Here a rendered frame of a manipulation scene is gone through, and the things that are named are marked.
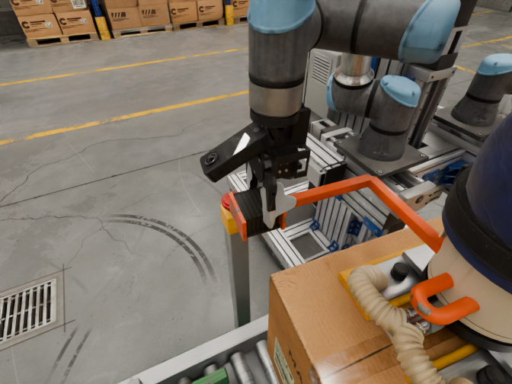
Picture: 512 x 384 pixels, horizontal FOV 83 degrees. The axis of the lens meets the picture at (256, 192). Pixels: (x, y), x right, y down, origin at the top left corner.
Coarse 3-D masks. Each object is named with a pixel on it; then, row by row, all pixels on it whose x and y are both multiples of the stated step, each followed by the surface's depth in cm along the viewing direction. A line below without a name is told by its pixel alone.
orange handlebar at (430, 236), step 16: (368, 176) 61; (304, 192) 57; (320, 192) 57; (336, 192) 58; (384, 192) 57; (400, 208) 54; (416, 224) 51; (432, 240) 48; (416, 288) 42; (432, 288) 42; (448, 288) 43; (416, 304) 40; (448, 304) 40; (464, 304) 40; (432, 320) 39; (448, 320) 39
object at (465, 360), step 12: (468, 348) 47; (480, 348) 47; (444, 360) 45; (456, 360) 45; (468, 360) 45; (480, 360) 45; (492, 360) 45; (444, 372) 44; (456, 372) 44; (468, 372) 44; (480, 372) 43; (492, 372) 42; (504, 372) 44
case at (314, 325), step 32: (352, 256) 62; (288, 288) 57; (320, 288) 57; (288, 320) 54; (320, 320) 52; (352, 320) 52; (288, 352) 61; (320, 352) 48; (352, 352) 48; (384, 352) 48; (448, 352) 48
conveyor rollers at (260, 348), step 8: (256, 344) 99; (264, 344) 98; (240, 352) 97; (256, 352) 98; (264, 352) 96; (232, 360) 95; (240, 360) 94; (264, 360) 95; (208, 368) 93; (216, 368) 93; (232, 368) 95; (240, 368) 93; (248, 368) 94; (264, 368) 94; (272, 368) 93; (240, 376) 91; (248, 376) 91; (272, 376) 91
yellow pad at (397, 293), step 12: (396, 252) 61; (360, 264) 59; (372, 264) 59; (384, 264) 58; (396, 264) 55; (408, 264) 58; (348, 276) 57; (396, 276) 55; (408, 276) 56; (420, 276) 56; (396, 288) 54; (408, 288) 54; (396, 300) 53; (408, 300) 53
